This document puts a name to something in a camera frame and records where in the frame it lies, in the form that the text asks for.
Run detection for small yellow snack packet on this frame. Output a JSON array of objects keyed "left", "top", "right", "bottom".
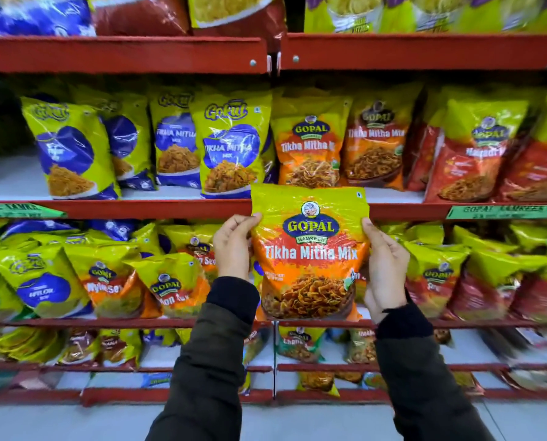
[{"left": 298, "top": 372, "right": 341, "bottom": 398}]

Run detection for row of green red packets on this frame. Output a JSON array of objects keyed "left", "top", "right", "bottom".
[{"left": 378, "top": 222, "right": 547, "bottom": 323}]

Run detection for red packet with yellow window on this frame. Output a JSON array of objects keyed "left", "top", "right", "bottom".
[{"left": 187, "top": 0, "right": 287, "bottom": 52}]

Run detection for small green orange packet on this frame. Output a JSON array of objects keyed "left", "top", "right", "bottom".
[{"left": 346, "top": 329, "right": 378, "bottom": 364}]

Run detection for stack of yellow packets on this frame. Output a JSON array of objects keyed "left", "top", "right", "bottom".
[{"left": 0, "top": 326, "right": 68, "bottom": 364}]

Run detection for person's left forearm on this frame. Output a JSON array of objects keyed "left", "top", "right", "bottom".
[{"left": 145, "top": 276, "right": 261, "bottom": 441}]

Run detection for orange yellow snack packet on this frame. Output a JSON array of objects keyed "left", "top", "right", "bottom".
[
  {"left": 250, "top": 183, "right": 371, "bottom": 322},
  {"left": 341, "top": 86, "right": 422, "bottom": 192},
  {"left": 272, "top": 93, "right": 352, "bottom": 188}
]

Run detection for person's right hand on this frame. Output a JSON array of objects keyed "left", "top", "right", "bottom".
[{"left": 361, "top": 217, "right": 411, "bottom": 325}]

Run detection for person's right forearm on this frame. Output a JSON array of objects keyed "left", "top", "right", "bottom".
[{"left": 375, "top": 302, "right": 497, "bottom": 441}]

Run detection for green orange snack packet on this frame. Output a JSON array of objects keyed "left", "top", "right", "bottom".
[
  {"left": 65, "top": 243, "right": 162, "bottom": 319},
  {"left": 160, "top": 224, "right": 220, "bottom": 284},
  {"left": 125, "top": 253, "right": 211, "bottom": 319}
]

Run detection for pile of green blue packets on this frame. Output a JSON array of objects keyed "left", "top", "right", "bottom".
[{"left": 0, "top": 219, "right": 164, "bottom": 321}]

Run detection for yellow blue snack packet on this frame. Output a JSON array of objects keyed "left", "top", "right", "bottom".
[
  {"left": 21, "top": 96, "right": 121, "bottom": 201},
  {"left": 148, "top": 87, "right": 202, "bottom": 189},
  {"left": 71, "top": 87, "right": 156, "bottom": 191},
  {"left": 190, "top": 91, "right": 275, "bottom": 199}
]

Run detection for red green snack packet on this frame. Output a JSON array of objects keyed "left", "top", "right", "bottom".
[
  {"left": 406, "top": 87, "right": 445, "bottom": 193},
  {"left": 498, "top": 93, "right": 547, "bottom": 203},
  {"left": 424, "top": 98, "right": 530, "bottom": 204}
]

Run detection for red metal shelf rack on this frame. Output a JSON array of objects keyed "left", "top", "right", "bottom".
[
  {"left": 0, "top": 36, "right": 275, "bottom": 407},
  {"left": 275, "top": 33, "right": 547, "bottom": 405}
]

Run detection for person's left hand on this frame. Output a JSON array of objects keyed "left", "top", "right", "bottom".
[{"left": 212, "top": 213, "right": 263, "bottom": 283}]

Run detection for green shelf price label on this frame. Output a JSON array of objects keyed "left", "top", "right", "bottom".
[
  {"left": 445, "top": 205, "right": 547, "bottom": 220},
  {"left": 0, "top": 203, "right": 67, "bottom": 220}
]

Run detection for brown yellow snack packet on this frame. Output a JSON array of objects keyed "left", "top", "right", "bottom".
[
  {"left": 98, "top": 329, "right": 143, "bottom": 369},
  {"left": 57, "top": 329, "right": 102, "bottom": 366}
]

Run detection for blue white snack packet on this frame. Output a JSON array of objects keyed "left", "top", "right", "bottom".
[{"left": 0, "top": 0, "right": 96, "bottom": 37}]

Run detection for dark red snack packet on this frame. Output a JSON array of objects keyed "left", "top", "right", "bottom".
[{"left": 87, "top": 0, "right": 192, "bottom": 36}]

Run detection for teal yellow snack packet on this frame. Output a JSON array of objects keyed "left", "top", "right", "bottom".
[{"left": 277, "top": 326, "right": 325, "bottom": 364}]

